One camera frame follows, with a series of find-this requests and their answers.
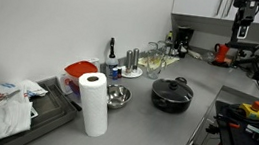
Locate black camera stand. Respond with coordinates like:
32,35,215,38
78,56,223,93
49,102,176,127
222,0,259,72

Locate black coffee maker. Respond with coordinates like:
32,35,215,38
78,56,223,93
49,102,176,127
172,24,196,60

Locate white round plate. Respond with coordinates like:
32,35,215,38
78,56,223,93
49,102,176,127
120,65,144,81

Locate stainless steel grinder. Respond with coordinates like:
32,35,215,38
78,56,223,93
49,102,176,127
130,47,142,73
123,49,135,76

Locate small blue bottle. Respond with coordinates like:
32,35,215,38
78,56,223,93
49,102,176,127
110,67,120,81

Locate white striped dish towel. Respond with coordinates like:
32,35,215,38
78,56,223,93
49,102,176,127
0,76,50,145

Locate spray bottle black trigger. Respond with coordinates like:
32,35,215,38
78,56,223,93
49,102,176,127
103,36,123,79

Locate glass pot lid black knob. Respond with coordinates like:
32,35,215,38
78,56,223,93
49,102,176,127
150,76,196,105

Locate black clamp orange handle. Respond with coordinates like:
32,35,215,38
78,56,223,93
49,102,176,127
212,113,243,130

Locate dark glass bottle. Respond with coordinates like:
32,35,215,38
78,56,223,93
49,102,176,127
165,30,175,50

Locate black cooking pot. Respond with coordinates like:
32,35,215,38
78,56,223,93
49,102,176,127
149,73,197,117

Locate yellow emergency stop button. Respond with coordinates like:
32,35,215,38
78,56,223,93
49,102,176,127
237,98,259,122

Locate white paper towel roll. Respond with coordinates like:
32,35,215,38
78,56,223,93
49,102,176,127
71,69,116,139

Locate pale yellow cutting board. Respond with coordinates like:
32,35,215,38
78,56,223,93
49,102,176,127
136,51,181,72

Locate small stainless steel bowl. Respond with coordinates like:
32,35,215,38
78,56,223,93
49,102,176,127
104,82,134,112

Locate clear glass pitcher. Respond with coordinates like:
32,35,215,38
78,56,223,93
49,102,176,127
142,40,171,82

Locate metal cabinet handle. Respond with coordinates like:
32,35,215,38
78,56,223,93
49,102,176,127
221,0,235,20
215,0,226,17

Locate red mug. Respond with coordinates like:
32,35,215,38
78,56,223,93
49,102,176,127
211,42,231,65

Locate clear container red lid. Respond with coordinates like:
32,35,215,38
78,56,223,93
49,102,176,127
57,72,85,98
61,58,100,89

